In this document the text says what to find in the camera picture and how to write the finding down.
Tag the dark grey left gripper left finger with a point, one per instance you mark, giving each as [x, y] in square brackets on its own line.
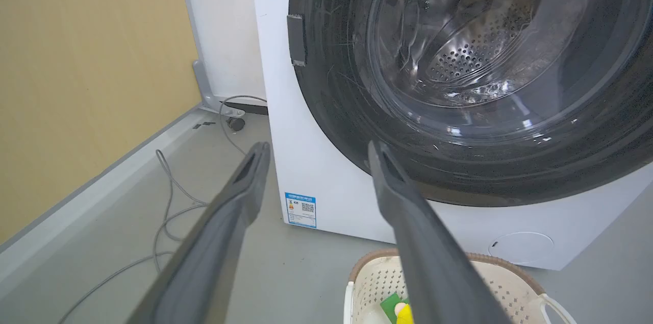
[204, 252]

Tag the round white filter cover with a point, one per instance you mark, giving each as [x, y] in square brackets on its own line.
[521, 248]

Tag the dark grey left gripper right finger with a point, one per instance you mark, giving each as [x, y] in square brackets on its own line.
[433, 257]

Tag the white partition panel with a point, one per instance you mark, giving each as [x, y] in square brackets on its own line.
[224, 23]

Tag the grey tape patch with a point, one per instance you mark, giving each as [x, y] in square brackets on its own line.
[297, 41]

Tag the cream perforated laundry basket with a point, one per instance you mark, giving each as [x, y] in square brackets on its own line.
[375, 283]

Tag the round dark glass washer door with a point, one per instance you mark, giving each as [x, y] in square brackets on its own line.
[490, 79]

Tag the white front-load washing machine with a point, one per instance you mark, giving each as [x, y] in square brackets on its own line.
[326, 160]

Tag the yellow toy duck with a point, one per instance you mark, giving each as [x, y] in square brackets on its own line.
[404, 315]

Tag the grey metal panel foot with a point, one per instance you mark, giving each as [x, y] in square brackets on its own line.
[206, 89]

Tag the green toy block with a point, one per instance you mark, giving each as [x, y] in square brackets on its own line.
[393, 306]

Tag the blue energy label sticker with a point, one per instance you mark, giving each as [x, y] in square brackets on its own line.
[300, 209]

